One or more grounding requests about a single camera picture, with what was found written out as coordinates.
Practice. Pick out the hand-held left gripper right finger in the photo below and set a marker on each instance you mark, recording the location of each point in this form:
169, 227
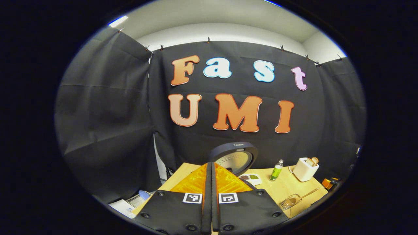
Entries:
241, 215

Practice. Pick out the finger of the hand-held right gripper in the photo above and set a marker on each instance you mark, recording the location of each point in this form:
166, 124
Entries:
327, 183

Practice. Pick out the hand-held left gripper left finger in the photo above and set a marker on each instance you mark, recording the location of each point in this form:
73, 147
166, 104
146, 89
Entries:
183, 215

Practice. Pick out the wooden spoon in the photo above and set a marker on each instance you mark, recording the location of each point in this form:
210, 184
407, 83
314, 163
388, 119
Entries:
307, 194

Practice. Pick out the dark grey rice cooker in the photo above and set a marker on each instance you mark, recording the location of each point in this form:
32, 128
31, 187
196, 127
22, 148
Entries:
236, 156

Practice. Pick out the toast slice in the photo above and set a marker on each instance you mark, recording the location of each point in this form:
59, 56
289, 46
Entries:
309, 162
315, 160

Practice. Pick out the white toaster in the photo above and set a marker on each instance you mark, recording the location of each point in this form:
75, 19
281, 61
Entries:
303, 171

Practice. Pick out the small white divided dish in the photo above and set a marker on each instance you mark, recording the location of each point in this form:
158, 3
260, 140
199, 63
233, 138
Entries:
250, 178

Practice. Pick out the blue rounded object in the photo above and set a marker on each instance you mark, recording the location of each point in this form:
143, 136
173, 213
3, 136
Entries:
144, 195

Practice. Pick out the green drink bottle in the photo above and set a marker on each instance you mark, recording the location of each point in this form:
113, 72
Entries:
276, 173

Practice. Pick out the white paper sheet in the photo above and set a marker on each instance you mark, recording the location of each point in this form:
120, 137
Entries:
122, 209

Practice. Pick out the black backdrop cloth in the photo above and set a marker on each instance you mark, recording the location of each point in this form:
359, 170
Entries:
104, 107

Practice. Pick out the row of black cloth clips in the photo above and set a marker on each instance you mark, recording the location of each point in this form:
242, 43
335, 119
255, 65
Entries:
208, 40

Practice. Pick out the ceiling light panel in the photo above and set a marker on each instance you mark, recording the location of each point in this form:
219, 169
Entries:
118, 21

